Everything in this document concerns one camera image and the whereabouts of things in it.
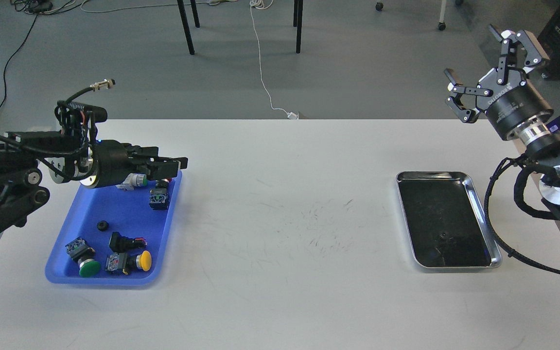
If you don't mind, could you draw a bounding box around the black table leg right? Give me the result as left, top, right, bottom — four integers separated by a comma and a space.
293, 0, 304, 54

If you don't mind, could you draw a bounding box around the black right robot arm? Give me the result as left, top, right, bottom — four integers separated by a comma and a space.
444, 25, 560, 222

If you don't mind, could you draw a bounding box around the light green push button switch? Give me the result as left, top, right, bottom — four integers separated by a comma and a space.
115, 173, 148, 191

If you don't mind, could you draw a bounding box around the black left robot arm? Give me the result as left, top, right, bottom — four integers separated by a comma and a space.
0, 79, 188, 233

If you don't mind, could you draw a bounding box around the white floor cable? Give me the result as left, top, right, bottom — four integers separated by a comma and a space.
81, 0, 299, 120

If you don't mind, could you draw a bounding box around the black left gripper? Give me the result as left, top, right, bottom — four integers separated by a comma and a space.
81, 140, 189, 189

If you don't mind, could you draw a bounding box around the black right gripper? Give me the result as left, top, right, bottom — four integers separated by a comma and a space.
444, 24, 554, 141

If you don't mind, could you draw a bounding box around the red emergency stop button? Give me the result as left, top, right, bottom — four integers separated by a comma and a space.
149, 178, 172, 210

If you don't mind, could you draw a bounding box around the yellow push button switch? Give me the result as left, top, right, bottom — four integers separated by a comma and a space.
104, 250, 153, 275

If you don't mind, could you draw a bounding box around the black floor cable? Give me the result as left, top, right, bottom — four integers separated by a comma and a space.
0, 0, 86, 146

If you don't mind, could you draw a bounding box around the black table leg left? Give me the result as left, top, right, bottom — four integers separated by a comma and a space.
177, 0, 200, 55

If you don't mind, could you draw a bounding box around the black table leg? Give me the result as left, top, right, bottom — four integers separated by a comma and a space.
177, 0, 200, 55
293, 0, 304, 54

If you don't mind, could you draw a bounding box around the green mushroom push button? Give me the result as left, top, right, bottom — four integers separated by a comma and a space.
65, 237, 102, 278

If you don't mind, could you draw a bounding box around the silver metal tray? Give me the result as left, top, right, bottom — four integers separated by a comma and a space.
396, 171, 502, 272

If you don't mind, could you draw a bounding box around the black selector switch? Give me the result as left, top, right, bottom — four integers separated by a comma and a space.
108, 232, 147, 253

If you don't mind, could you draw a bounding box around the blue plastic tray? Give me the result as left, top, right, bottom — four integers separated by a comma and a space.
45, 173, 183, 287

